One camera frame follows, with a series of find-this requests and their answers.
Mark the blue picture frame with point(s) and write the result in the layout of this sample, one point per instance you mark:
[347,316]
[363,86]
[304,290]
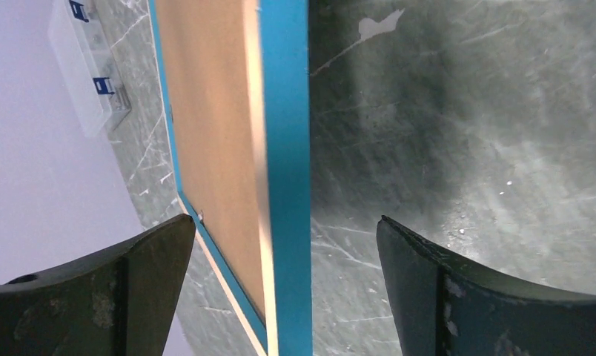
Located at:
[276,37]

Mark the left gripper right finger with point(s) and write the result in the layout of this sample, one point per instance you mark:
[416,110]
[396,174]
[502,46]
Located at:
[446,304]

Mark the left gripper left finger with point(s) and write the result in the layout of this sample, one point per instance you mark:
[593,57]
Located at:
[120,300]

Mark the clear plastic organizer box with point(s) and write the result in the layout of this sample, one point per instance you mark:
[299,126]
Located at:
[87,65]

